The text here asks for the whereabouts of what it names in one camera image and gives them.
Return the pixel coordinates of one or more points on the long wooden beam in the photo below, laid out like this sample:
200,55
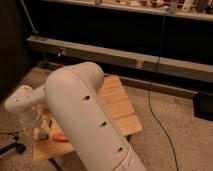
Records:
184,69

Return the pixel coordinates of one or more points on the orange carrot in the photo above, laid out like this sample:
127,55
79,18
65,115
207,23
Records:
59,138

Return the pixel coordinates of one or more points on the metal pole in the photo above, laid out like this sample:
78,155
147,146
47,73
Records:
34,31

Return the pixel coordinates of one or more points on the black box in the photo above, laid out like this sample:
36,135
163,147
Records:
203,106

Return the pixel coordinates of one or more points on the shelf with items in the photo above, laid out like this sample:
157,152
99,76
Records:
173,8

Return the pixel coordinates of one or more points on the black stand base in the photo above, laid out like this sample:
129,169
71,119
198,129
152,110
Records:
16,145

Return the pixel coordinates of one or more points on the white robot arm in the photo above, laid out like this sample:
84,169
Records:
70,93

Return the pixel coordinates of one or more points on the wooden table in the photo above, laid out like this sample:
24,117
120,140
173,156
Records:
115,101

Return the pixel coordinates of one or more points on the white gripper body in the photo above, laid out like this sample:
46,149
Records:
30,119

